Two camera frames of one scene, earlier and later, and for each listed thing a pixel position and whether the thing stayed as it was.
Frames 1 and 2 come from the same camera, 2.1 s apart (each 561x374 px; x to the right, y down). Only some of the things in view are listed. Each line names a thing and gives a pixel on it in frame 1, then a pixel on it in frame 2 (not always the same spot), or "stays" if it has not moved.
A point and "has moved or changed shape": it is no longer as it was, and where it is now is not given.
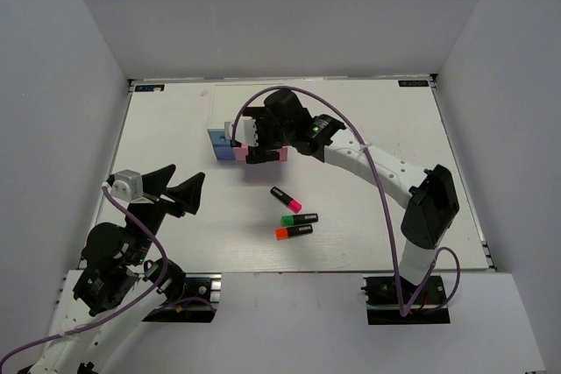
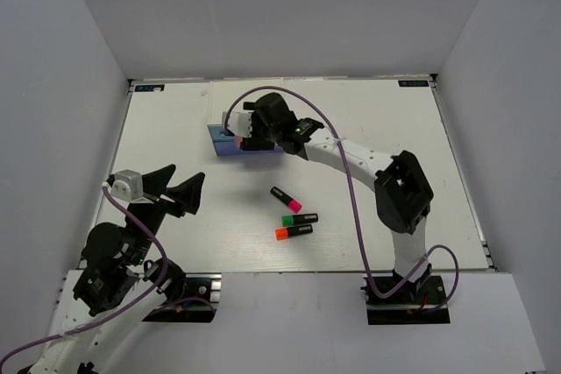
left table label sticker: x=158 y=88 stays
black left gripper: x=188 y=193 stays
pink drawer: x=240 y=152 has moved or changed shape
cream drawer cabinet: x=227 y=101 stays
